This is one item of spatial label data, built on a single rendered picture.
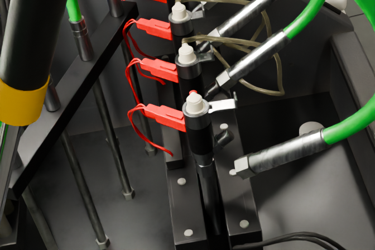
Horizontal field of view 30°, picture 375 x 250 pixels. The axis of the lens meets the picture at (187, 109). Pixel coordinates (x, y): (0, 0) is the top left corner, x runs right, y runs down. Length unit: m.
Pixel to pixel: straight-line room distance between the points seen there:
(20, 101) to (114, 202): 0.80
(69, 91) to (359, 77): 0.42
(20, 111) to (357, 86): 0.78
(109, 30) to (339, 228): 0.41
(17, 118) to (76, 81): 0.58
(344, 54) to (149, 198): 0.36
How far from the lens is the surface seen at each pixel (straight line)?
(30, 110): 0.26
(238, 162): 0.64
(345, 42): 1.08
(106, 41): 0.89
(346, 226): 0.99
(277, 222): 0.99
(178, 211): 0.83
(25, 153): 0.77
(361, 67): 1.03
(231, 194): 0.84
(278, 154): 0.61
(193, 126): 0.71
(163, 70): 0.80
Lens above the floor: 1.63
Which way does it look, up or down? 43 degrees down
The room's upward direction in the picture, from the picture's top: 10 degrees counter-clockwise
